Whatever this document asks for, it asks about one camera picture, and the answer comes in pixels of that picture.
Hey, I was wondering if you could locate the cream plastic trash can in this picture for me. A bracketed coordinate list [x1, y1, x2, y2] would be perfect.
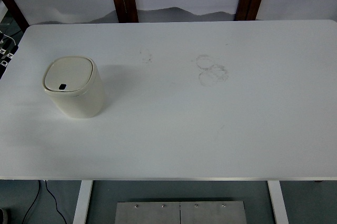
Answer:
[42, 56, 105, 119]

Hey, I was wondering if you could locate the left white table leg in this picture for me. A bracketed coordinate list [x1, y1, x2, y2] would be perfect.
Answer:
[73, 180, 93, 224]

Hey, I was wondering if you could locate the white table leg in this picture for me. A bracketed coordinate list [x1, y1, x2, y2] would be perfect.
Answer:
[267, 181, 289, 224]
[73, 180, 93, 224]

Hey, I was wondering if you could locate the right white table leg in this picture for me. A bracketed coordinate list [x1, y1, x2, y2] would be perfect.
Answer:
[267, 181, 289, 224]

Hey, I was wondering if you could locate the power strip with plugs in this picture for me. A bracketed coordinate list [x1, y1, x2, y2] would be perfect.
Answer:
[1, 32, 19, 77]

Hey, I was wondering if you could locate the metal base plate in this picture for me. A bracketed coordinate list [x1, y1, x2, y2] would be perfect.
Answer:
[115, 201, 247, 223]

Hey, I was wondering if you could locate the black floor cable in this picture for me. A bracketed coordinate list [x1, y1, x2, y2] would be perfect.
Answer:
[22, 180, 68, 224]

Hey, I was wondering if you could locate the dark wooden frame far left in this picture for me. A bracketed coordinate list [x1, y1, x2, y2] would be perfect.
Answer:
[2, 0, 29, 33]

